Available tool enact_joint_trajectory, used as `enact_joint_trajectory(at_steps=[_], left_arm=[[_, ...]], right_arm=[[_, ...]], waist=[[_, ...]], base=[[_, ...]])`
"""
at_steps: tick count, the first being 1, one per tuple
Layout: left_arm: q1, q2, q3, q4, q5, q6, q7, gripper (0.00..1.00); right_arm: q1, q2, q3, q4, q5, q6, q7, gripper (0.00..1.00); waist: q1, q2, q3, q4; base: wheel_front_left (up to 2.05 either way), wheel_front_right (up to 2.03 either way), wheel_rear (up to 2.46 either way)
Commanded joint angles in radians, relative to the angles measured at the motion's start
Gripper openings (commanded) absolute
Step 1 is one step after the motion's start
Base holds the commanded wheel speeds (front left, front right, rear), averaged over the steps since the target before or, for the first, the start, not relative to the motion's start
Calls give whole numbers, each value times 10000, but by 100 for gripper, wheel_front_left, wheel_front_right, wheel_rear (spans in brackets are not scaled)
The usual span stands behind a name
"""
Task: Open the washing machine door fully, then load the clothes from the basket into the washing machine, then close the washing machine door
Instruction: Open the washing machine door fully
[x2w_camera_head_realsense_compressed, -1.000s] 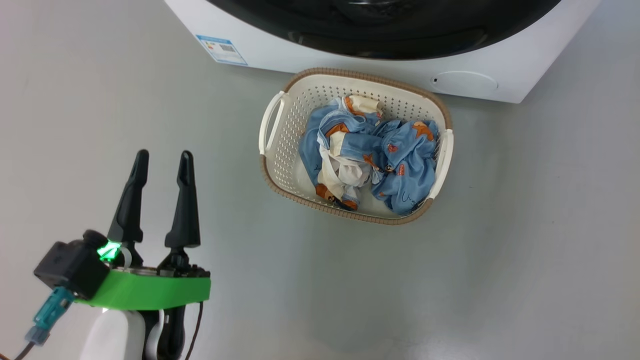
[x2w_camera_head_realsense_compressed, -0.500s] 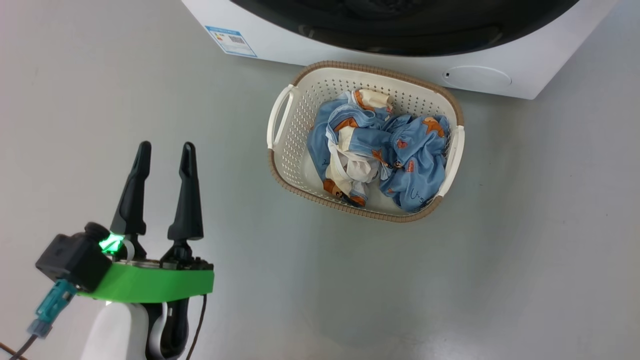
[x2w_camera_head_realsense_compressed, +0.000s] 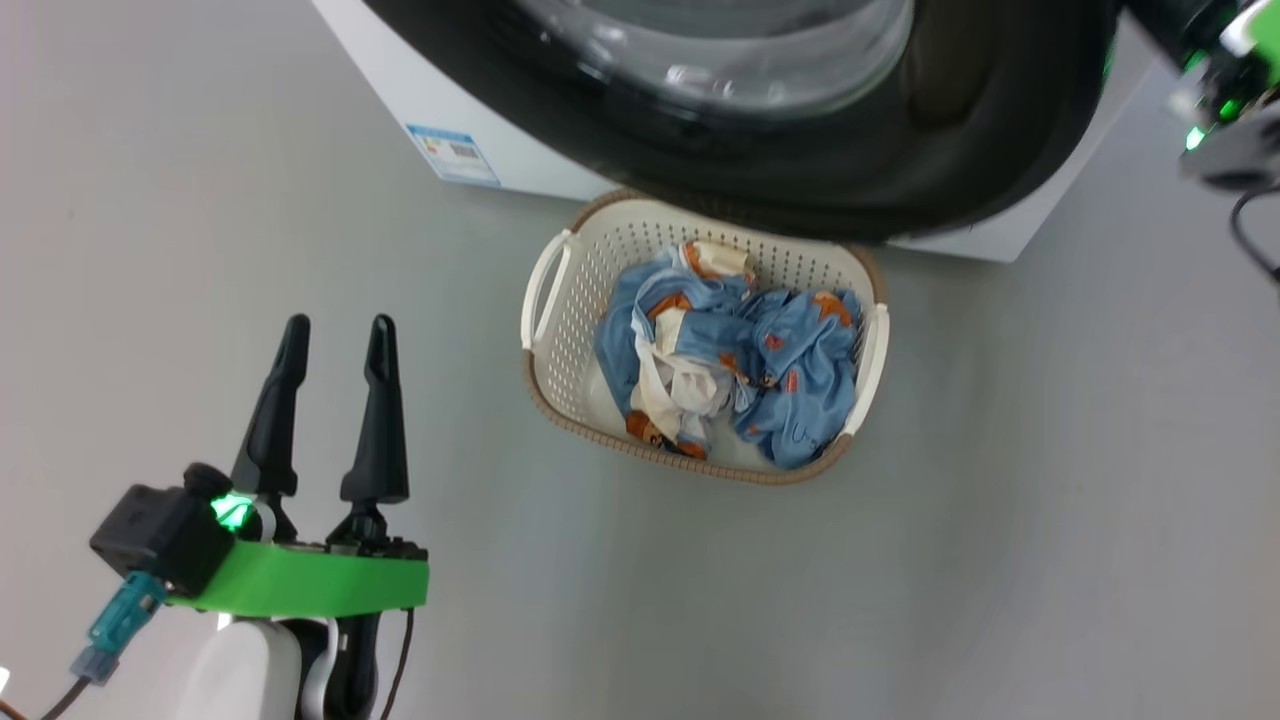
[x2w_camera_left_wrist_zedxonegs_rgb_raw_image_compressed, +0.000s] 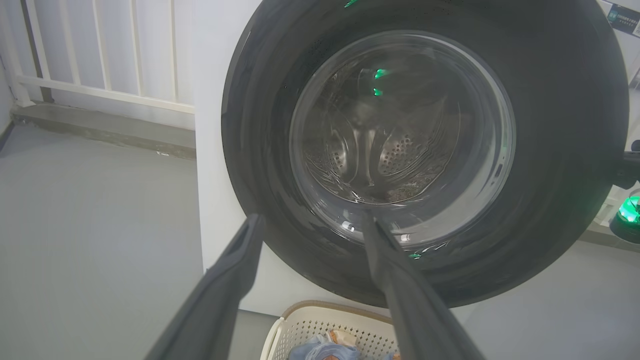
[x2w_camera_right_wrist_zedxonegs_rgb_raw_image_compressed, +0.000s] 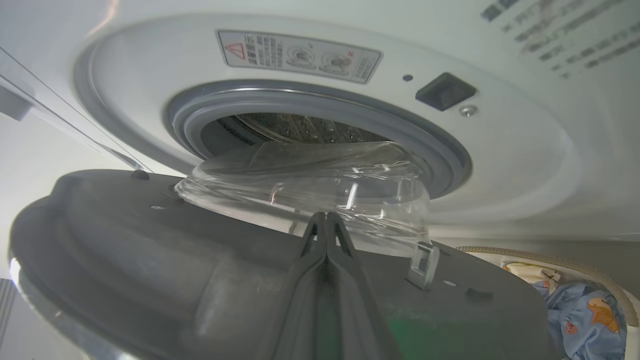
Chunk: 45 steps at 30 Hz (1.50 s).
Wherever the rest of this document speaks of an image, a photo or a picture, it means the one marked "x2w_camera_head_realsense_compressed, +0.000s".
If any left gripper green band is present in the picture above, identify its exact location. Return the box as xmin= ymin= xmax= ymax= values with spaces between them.
xmin=165 ymin=313 xmax=431 ymax=619

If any cream perforated laundry basket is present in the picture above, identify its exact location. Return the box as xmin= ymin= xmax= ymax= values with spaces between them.
xmin=520 ymin=188 xmax=891 ymax=488

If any blue energy label sticker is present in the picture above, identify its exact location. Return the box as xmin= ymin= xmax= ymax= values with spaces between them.
xmin=406 ymin=124 xmax=502 ymax=189

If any black washing machine door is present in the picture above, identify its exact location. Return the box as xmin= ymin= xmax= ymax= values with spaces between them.
xmin=360 ymin=0 xmax=1123 ymax=245

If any blue and white garment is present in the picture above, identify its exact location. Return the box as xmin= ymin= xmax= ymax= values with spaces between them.
xmin=594 ymin=240 xmax=763 ymax=462

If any blue bear-print garment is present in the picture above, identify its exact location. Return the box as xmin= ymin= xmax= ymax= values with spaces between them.
xmin=733 ymin=287 xmax=864 ymax=472

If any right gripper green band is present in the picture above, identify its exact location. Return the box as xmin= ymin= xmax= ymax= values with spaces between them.
xmin=1165 ymin=0 xmax=1280 ymax=153

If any white front-load washing machine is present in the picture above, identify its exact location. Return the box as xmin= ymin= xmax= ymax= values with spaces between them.
xmin=310 ymin=0 xmax=1163 ymax=264

